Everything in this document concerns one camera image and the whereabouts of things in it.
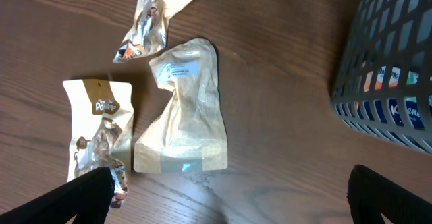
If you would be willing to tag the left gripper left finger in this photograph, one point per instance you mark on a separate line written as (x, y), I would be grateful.
(85, 199)

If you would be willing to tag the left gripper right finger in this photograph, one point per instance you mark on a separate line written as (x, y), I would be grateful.
(373, 198)

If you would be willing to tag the grey plastic lattice basket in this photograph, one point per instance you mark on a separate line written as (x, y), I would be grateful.
(383, 86)

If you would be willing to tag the plain kraft paper pouch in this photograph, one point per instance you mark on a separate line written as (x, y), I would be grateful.
(190, 133)

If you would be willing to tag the beige Pantree snack pouch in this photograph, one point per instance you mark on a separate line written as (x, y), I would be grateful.
(102, 128)

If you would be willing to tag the crumpled beige snack pouch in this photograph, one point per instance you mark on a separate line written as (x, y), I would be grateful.
(148, 34)

